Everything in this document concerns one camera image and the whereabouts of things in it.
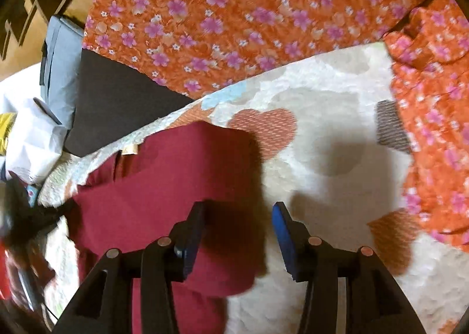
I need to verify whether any maroon sweater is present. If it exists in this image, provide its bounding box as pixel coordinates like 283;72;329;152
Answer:
67;121;266;333

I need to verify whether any white plastic bag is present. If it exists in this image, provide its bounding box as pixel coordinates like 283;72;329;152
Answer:
1;96;68;185

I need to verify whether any yellow package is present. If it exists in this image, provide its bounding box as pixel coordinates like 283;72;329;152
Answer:
0;113;17;156

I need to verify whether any black cushion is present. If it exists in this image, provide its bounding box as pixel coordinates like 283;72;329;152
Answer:
64;49;192;157

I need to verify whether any white patchwork quilt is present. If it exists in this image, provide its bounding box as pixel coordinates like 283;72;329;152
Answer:
39;43;468;333

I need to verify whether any grey-blue pillow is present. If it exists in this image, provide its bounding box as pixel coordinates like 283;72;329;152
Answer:
39;15;84;129

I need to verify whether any orange floral pillow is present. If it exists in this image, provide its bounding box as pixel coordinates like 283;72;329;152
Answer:
384;0;468;251

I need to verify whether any orange floral blanket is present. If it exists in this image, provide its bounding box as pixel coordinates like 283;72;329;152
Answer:
83;0;424;98

